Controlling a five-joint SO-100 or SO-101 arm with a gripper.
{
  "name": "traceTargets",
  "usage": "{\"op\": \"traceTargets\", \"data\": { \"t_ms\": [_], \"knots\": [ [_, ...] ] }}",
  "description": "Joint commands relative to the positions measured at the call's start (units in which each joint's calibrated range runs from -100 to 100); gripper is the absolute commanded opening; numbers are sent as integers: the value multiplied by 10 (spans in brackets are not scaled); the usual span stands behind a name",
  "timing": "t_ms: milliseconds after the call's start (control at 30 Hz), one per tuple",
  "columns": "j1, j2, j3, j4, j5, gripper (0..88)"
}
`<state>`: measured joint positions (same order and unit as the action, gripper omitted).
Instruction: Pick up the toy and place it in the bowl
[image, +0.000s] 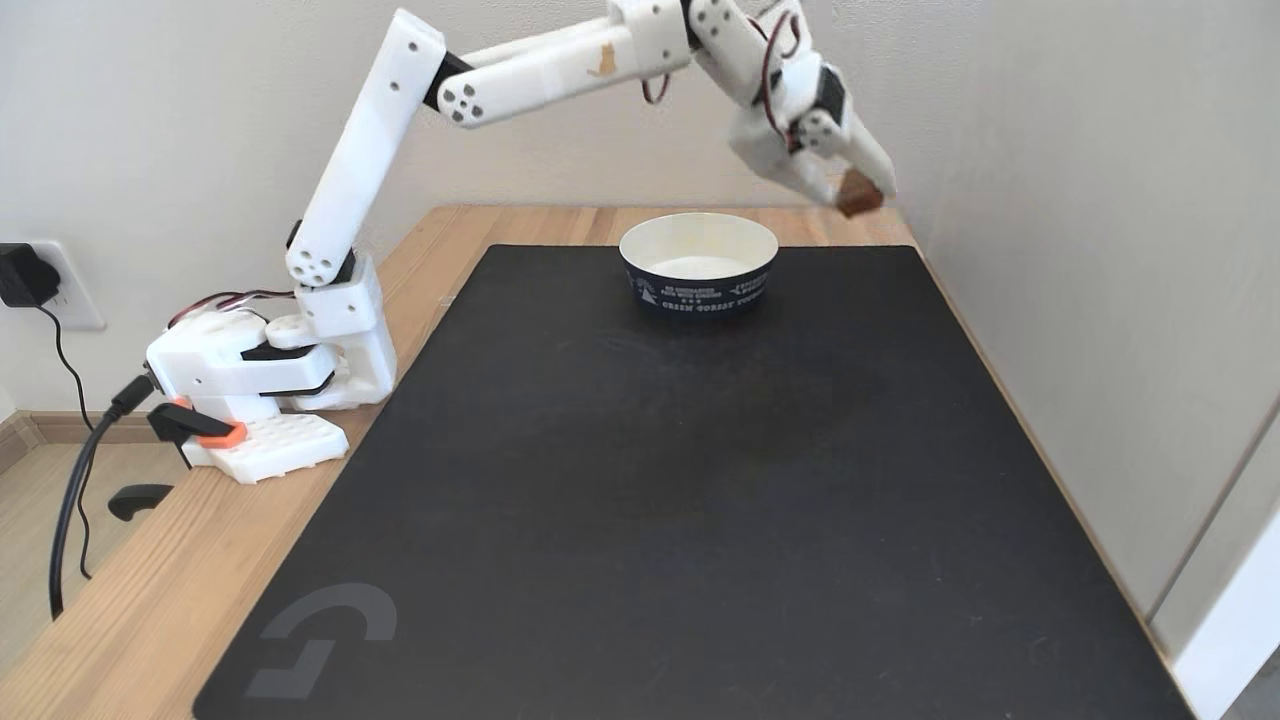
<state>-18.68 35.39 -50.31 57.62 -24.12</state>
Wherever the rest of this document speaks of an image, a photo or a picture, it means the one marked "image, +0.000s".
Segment black desk mat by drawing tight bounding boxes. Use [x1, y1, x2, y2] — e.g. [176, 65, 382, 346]
[193, 245, 1196, 720]

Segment red white black servo wire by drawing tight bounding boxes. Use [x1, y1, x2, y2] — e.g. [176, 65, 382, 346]
[641, 8, 807, 153]

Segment wooden baseboard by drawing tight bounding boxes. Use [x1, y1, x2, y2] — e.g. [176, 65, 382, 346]
[0, 410, 161, 477]

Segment brown square toy block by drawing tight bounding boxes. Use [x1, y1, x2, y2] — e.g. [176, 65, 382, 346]
[837, 169, 887, 219]

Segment dark blue paper bowl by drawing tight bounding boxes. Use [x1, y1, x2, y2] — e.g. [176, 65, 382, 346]
[619, 212, 780, 318]

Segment black and orange clamp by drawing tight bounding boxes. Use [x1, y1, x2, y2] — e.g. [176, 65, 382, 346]
[108, 398, 249, 522]

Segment thin black cable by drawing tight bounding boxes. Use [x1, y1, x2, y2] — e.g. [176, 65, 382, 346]
[37, 304, 97, 581]

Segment white door panel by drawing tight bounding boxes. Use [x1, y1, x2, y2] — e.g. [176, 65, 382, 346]
[1150, 400, 1280, 720]

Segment black power adapter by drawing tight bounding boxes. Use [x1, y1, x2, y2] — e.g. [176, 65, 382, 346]
[0, 244, 51, 309]

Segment thick black cable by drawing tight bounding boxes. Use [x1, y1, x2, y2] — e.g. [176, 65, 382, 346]
[49, 374, 157, 621]

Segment red black base wires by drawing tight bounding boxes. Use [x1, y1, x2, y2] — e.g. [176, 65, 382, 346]
[165, 289, 299, 329]

